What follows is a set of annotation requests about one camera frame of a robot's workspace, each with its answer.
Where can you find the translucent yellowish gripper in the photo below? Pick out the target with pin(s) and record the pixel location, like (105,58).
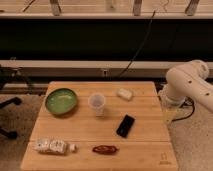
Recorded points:
(169,113)

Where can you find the dark red pepper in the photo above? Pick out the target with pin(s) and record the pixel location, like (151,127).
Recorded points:
(105,149)

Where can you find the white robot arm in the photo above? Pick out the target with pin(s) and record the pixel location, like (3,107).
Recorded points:
(186,80)

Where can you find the green ceramic bowl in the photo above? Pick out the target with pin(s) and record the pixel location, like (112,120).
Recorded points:
(61,101)

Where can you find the black rectangular phone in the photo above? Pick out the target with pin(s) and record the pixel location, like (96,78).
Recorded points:
(125,126)

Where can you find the white soap bar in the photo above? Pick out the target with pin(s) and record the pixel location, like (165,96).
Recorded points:
(125,94)

